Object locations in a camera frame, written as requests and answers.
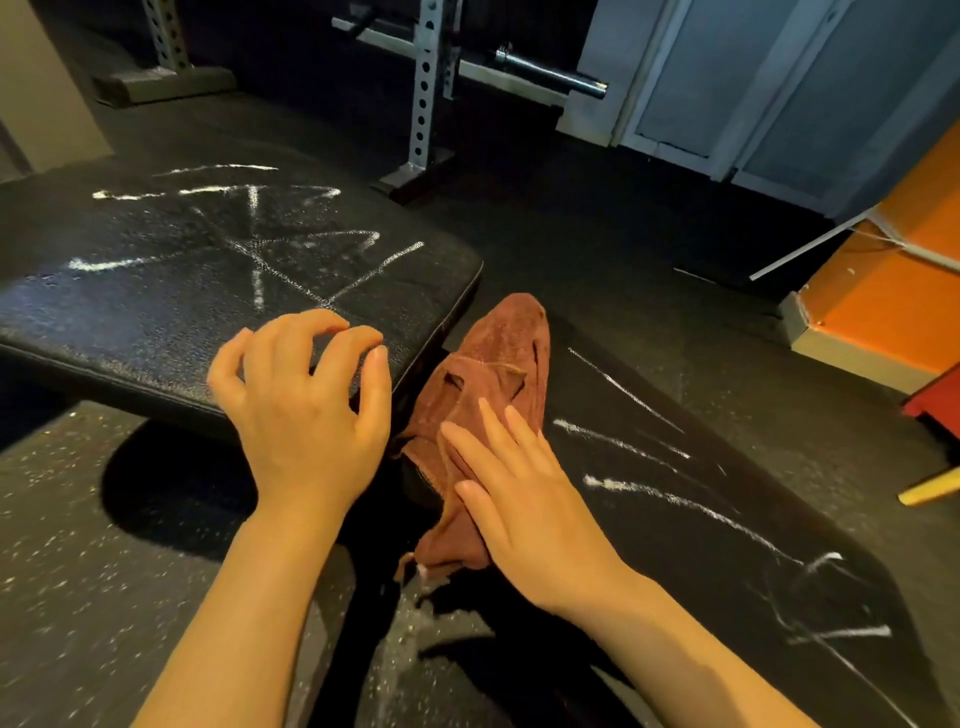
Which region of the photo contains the person's right hand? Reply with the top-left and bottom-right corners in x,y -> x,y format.
438,397 -> 640,622

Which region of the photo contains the person's left hand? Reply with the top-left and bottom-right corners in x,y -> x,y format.
207,309 -> 393,530

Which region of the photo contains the brown cleaning cloth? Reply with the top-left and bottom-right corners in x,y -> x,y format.
391,292 -> 552,585

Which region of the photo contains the person's right forearm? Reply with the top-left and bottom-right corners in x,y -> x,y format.
556,568 -> 820,728

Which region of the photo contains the person's left forearm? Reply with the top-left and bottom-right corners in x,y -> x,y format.
131,504 -> 355,728

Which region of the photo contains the black padded bench seat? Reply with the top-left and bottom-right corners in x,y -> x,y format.
0,135 -> 485,440

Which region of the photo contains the black padded bench backrest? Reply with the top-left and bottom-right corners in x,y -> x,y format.
315,311 -> 957,728

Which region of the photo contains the grey perforated rack upright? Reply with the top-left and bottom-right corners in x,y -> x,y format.
93,0 -> 238,108
372,0 -> 462,205

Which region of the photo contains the steel barbell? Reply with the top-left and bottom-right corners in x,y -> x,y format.
493,43 -> 609,101

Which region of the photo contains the thin white rod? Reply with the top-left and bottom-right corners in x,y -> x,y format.
748,212 -> 875,283

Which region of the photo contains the orange box with beige base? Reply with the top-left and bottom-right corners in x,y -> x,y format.
774,120 -> 960,396

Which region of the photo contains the white panelled door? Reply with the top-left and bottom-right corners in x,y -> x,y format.
556,0 -> 960,220

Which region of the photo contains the yellow stick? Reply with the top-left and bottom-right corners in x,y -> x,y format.
897,465 -> 960,508

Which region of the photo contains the red object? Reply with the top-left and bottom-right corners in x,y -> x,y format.
902,363 -> 960,441

